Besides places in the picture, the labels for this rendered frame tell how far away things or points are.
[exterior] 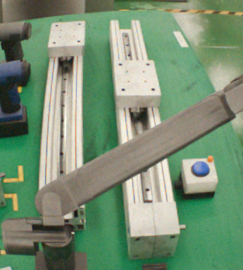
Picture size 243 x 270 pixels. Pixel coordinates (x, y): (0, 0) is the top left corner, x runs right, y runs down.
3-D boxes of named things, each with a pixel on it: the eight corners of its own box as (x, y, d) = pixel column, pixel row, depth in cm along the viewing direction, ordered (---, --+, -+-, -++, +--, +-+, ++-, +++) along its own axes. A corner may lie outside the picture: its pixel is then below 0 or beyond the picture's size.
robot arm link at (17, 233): (60, 193, 78) (61, 189, 86) (-6, 193, 77) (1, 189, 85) (67, 261, 77) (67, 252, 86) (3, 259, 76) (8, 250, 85)
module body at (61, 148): (85, 230, 109) (84, 207, 103) (42, 229, 108) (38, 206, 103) (83, 41, 168) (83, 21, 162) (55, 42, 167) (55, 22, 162)
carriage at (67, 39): (84, 62, 147) (84, 44, 143) (48, 65, 146) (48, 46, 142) (84, 37, 159) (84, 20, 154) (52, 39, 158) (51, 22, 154)
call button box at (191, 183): (213, 197, 117) (218, 180, 113) (175, 200, 116) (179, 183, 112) (208, 174, 123) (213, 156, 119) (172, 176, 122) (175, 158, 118)
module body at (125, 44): (170, 226, 110) (175, 204, 105) (126, 229, 110) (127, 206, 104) (138, 39, 169) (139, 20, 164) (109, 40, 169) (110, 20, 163)
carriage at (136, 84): (159, 115, 130) (160, 94, 125) (115, 116, 129) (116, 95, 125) (151, 79, 142) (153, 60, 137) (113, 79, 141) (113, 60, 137)
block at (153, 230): (184, 255, 104) (191, 232, 97) (128, 259, 103) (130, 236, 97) (179, 226, 110) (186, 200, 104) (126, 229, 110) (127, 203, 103)
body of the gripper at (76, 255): (36, 254, 91) (31, 233, 86) (86, 256, 91) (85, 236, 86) (36, 279, 86) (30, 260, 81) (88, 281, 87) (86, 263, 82)
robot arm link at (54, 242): (72, 243, 78) (70, 218, 82) (32, 242, 77) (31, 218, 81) (75, 264, 83) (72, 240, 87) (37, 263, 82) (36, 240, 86)
